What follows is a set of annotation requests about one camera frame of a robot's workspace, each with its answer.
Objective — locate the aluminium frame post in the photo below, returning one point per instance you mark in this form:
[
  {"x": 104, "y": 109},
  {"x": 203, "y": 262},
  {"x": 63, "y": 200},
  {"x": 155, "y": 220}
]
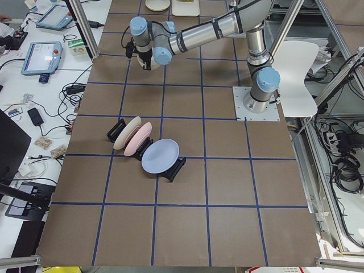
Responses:
[{"x": 82, "y": 24}]

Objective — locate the far teach pendant tablet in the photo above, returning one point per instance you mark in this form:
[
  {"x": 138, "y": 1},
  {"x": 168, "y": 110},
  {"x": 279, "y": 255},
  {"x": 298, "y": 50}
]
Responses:
[{"x": 56, "y": 18}]

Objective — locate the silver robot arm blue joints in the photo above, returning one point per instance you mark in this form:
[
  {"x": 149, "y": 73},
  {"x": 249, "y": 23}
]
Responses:
[{"x": 245, "y": 18}]

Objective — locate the black dish rack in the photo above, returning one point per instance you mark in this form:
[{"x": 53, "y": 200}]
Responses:
[{"x": 169, "y": 174}]

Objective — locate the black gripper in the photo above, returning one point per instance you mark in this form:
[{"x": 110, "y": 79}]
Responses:
[{"x": 145, "y": 57}]

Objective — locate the black power adapter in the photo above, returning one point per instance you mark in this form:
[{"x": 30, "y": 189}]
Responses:
[{"x": 74, "y": 89}]

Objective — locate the teach pendant tablet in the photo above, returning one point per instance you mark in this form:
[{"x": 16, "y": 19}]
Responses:
[
  {"x": 42, "y": 58},
  {"x": 56, "y": 18}
]

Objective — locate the green white box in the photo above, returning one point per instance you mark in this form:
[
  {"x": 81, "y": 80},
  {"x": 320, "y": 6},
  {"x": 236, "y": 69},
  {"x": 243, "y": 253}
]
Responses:
[{"x": 76, "y": 47}]

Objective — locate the blue plate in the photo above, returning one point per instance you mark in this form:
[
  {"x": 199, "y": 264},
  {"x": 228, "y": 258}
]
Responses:
[{"x": 160, "y": 156}]

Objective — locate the black monitor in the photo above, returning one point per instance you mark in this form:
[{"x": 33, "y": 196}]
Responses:
[{"x": 14, "y": 145}]

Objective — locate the white chair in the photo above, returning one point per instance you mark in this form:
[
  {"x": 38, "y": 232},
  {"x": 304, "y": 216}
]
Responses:
[{"x": 293, "y": 61}]

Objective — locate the black smartphone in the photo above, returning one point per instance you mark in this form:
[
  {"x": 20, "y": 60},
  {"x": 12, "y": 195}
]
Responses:
[{"x": 35, "y": 117}]

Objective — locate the white plate at top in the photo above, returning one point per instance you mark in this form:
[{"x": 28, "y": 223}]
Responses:
[{"x": 157, "y": 5}]

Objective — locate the white tray at top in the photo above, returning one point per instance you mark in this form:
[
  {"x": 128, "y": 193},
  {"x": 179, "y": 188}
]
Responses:
[{"x": 185, "y": 8}]

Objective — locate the near teach pendant tablet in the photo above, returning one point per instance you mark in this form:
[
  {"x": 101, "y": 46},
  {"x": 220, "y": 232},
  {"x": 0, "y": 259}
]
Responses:
[{"x": 42, "y": 58}]

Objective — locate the pink plate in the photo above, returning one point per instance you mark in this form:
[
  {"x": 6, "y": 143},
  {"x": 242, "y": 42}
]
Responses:
[{"x": 136, "y": 141}]

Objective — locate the cream plate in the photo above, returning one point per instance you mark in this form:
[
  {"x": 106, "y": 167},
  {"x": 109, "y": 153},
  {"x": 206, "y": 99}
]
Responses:
[{"x": 127, "y": 133}]

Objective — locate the bag of nuts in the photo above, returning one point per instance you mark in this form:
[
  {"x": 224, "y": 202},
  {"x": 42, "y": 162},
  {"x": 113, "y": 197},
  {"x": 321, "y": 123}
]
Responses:
[
  {"x": 58, "y": 152},
  {"x": 43, "y": 142}
]

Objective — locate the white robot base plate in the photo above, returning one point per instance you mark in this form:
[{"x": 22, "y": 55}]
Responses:
[{"x": 248, "y": 109}]

